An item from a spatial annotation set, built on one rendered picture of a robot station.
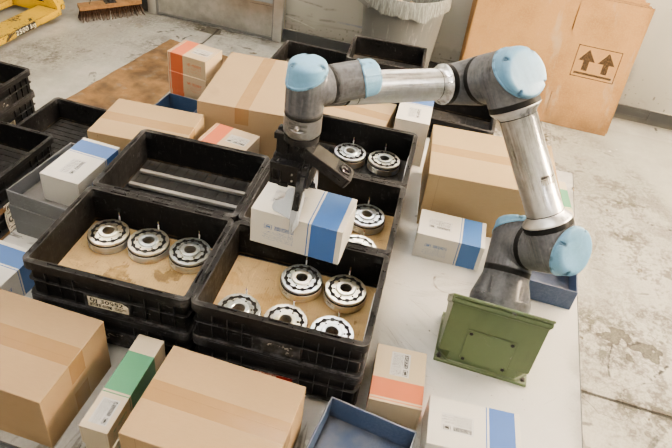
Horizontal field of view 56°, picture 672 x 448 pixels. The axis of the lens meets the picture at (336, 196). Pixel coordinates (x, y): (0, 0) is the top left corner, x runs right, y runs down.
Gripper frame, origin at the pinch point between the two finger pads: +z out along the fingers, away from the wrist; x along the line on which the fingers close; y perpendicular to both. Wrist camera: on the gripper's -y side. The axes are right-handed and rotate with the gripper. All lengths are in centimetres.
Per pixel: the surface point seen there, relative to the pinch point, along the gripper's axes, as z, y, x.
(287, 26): 99, 111, -317
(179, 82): 29, 77, -89
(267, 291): 27.7, 7.7, -0.6
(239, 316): 18.0, 7.6, 17.2
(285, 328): 18.1, -2.6, 16.6
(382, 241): 27.9, -14.8, -30.1
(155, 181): 28, 54, -29
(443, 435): 32, -40, 20
